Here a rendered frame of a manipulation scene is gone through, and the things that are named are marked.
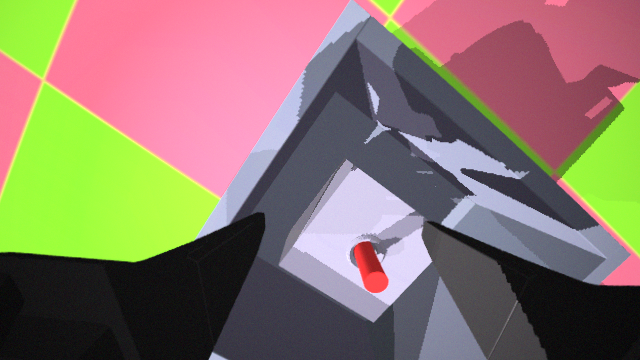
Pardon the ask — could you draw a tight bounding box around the red peg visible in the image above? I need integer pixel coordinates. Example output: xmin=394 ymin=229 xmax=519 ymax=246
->
xmin=354 ymin=241 xmax=388 ymax=293

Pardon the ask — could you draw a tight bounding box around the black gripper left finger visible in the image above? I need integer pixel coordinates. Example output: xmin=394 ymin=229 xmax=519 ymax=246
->
xmin=0 ymin=212 xmax=265 ymax=360

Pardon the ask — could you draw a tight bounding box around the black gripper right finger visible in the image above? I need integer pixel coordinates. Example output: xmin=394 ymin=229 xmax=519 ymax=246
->
xmin=421 ymin=221 xmax=640 ymax=360

